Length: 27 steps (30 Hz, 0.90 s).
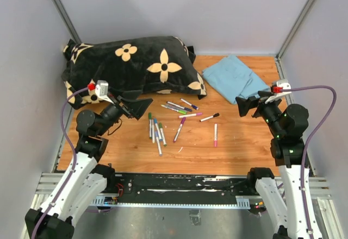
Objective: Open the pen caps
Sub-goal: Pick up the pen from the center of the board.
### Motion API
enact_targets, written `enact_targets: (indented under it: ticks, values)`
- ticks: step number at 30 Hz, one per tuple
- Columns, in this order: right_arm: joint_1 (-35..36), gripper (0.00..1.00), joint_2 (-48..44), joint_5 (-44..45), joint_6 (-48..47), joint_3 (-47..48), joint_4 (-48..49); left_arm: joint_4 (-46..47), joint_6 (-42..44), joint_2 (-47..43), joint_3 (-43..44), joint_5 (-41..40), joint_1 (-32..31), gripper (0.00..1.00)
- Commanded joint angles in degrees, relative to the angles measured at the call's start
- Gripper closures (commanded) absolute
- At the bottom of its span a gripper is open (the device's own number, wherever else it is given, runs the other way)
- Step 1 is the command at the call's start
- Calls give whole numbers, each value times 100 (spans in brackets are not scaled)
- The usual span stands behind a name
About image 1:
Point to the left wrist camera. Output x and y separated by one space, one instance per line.
101 89

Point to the navy cap marker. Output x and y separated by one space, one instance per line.
179 106

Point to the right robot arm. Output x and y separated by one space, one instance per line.
292 215

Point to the purple cap marker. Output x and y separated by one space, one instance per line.
179 129

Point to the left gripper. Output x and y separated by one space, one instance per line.
135 108

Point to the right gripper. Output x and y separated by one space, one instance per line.
244 105

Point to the black floral pillow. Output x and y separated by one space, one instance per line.
162 64

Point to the light blue folded cloth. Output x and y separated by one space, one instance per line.
231 78

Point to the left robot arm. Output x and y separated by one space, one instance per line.
85 177

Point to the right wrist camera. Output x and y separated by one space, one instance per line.
279 89

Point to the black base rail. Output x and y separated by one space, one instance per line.
174 189

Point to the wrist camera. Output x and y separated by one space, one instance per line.
279 89
101 89

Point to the black cap marker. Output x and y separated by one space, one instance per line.
210 117

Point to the pink cap marker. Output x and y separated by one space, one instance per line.
215 135

